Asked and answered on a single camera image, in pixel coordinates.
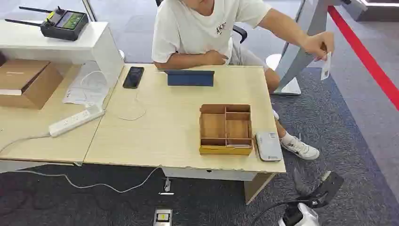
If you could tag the person's right hand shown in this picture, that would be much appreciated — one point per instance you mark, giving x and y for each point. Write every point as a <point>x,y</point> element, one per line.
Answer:
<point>215,58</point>

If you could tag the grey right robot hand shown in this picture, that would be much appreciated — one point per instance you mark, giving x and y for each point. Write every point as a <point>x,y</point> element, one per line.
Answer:
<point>325,188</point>

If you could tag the white paper sheets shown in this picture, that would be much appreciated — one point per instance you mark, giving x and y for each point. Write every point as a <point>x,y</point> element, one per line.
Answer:
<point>88,87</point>

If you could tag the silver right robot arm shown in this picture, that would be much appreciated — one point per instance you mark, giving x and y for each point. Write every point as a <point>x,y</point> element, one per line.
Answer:
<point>304,217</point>

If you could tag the white round base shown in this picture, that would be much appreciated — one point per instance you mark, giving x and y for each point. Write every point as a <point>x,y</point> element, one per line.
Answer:
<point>273,61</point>

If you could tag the seated person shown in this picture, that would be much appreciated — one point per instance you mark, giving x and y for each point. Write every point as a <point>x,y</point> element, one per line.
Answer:
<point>187,28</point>

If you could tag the black remote controller with antennas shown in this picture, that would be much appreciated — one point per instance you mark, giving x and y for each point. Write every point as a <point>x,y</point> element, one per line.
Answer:
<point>60,24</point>

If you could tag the white desk riser shelf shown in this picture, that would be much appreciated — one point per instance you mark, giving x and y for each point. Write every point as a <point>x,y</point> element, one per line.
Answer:
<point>62,42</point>

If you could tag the white card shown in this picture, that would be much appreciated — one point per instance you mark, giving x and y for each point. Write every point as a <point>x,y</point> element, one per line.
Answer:
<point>326,68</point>

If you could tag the silver floor socket box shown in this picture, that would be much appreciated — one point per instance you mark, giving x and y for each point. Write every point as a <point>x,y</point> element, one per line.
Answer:
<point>162,217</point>

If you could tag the wooden desk leg panel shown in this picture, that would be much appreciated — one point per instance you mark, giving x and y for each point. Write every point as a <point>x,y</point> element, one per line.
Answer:
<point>257,187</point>

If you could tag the brown cardboard box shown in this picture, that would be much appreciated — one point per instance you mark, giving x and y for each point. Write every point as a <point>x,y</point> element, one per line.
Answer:
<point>28,82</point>

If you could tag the blue tablet case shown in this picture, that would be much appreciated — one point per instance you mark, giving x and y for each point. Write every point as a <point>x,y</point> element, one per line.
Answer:
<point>190,78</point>

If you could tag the wooden compartment box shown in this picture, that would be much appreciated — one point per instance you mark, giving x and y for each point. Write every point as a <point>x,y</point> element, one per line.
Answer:
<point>225,129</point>

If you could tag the white power strip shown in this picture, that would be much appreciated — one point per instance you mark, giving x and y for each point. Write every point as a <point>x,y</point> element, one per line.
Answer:
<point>76,120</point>

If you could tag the grey platform base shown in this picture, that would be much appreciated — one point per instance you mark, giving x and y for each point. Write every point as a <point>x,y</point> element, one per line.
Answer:
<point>378,11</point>

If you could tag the person's left hand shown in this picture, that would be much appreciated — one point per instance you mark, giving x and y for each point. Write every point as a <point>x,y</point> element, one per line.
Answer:
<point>318,43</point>

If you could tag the card stack in box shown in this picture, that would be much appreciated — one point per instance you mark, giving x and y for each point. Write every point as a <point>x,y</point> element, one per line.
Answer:
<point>238,145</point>

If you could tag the black smartphone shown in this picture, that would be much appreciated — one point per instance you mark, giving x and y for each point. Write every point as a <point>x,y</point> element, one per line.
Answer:
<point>133,77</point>

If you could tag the white floor plug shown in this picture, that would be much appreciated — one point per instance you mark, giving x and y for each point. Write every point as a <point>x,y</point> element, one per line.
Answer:
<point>167,185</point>

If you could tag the grey metal pole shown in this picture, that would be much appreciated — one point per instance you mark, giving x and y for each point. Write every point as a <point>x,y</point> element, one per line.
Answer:
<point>89,10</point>

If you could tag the grey display stand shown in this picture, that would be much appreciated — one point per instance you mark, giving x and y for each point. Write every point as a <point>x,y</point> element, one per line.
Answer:
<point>299,46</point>

